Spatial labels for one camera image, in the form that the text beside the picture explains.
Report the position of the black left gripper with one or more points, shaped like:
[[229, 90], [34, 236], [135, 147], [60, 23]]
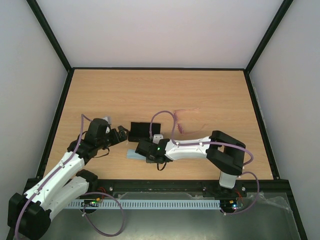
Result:
[[123, 137]]

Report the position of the black sunglasses case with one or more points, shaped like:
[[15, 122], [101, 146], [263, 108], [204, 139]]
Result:
[[140, 131]]

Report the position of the light blue cleaning cloth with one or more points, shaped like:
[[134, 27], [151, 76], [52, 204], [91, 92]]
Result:
[[131, 154]]

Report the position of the pink sunglasses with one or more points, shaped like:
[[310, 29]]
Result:
[[186, 123]]

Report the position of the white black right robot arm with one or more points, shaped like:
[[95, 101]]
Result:
[[224, 151]]

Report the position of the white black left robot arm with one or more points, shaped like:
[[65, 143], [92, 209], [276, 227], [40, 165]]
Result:
[[31, 213]]

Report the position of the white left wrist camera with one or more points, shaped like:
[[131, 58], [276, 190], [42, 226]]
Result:
[[108, 120]]

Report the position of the light blue slotted cable duct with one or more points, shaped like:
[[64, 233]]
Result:
[[135, 204]]

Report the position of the black aluminium frame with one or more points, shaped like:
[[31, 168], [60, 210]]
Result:
[[277, 184]]

